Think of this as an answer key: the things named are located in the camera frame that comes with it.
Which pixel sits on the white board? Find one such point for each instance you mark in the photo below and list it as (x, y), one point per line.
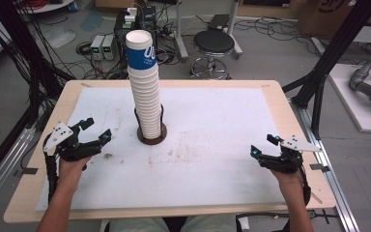
(360, 116)

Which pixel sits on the white foam mat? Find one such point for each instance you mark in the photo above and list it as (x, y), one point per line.
(206, 145)

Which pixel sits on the clear plastic bag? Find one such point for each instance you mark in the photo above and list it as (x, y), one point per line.
(59, 37)

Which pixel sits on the cardboard box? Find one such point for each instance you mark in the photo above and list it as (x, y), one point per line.
(325, 17)

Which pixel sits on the black tape piece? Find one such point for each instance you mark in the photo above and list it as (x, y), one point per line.
(319, 167)
(25, 171)

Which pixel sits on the stack of white paper cups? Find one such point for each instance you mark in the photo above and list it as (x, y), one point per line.
(148, 103)

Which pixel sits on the brown round cup holder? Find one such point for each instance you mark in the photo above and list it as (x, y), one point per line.
(153, 140)

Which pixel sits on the person's right hand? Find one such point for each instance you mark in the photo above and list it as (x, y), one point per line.
(290, 181)

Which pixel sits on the black round stool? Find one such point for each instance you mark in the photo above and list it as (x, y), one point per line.
(213, 42)

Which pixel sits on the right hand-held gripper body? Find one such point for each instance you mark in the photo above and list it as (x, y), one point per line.
(286, 162)

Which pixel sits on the aluminium rail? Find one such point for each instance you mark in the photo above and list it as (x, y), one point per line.
(3, 167)
(331, 180)

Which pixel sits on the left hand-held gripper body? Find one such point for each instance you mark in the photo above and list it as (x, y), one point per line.
(77, 150)

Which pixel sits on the round white table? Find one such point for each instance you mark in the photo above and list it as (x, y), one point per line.
(48, 5)

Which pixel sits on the grey power supply box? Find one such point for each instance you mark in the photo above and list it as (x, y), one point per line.
(97, 46)
(108, 46)

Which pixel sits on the person's left hand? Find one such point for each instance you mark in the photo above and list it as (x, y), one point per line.
(71, 170)

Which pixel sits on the person's light trousers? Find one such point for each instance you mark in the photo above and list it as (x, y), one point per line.
(206, 225)

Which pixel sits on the black flat device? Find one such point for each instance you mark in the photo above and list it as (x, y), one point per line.
(218, 22)

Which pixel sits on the white power adapter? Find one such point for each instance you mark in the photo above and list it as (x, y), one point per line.
(130, 14)

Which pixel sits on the black equipment rack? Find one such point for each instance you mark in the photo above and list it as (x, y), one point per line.
(122, 29)

